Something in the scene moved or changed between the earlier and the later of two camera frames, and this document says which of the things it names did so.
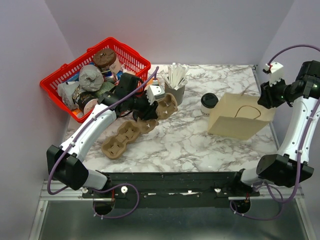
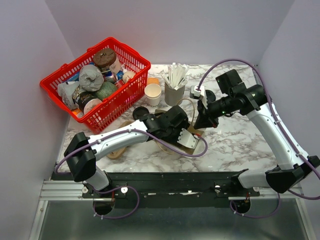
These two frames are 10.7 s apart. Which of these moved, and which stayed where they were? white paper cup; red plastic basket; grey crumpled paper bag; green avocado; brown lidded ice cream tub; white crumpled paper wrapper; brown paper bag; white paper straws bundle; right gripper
Moved: brown paper bag; right gripper; white paper cup
Stayed: green avocado; white paper straws bundle; white crumpled paper wrapper; red plastic basket; grey crumpled paper bag; brown lidded ice cream tub
